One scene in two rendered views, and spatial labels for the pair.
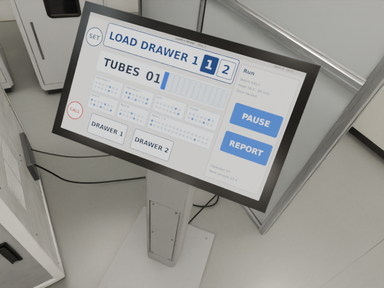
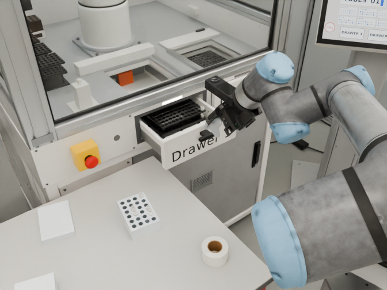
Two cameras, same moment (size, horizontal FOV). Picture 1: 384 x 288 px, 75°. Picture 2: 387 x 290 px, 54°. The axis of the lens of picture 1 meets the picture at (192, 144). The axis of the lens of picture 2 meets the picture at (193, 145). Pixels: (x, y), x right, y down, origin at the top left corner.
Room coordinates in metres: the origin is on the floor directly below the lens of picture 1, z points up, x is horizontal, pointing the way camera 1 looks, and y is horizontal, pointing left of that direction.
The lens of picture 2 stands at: (-1.14, 0.79, 1.60)
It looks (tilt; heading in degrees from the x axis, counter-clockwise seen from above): 38 degrees down; 2
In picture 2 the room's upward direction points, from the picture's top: straight up
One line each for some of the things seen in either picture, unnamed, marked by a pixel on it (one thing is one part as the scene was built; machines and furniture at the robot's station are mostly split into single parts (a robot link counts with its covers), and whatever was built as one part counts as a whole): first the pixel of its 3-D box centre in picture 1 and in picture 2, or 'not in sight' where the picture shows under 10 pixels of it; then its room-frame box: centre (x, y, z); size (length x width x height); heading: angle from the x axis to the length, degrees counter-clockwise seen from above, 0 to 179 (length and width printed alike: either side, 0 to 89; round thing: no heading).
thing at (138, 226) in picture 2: not in sight; (138, 214); (-0.42, 0.97, 0.78); 0.12 x 0.08 x 0.04; 30
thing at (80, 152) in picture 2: not in sight; (86, 155); (-0.28, 1.14, 0.88); 0.07 x 0.05 x 0.07; 129
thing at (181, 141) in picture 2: not in sight; (201, 138); (-0.18, 0.80, 0.87); 0.29 x 0.02 x 0.11; 129
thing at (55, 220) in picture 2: not in sight; (56, 221); (-0.44, 1.20, 0.77); 0.13 x 0.09 x 0.02; 25
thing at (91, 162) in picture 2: not in sight; (90, 161); (-0.30, 1.12, 0.88); 0.04 x 0.03 x 0.04; 129
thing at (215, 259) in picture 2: not in sight; (214, 251); (-0.54, 0.76, 0.78); 0.07 x 0.07 x 0.04
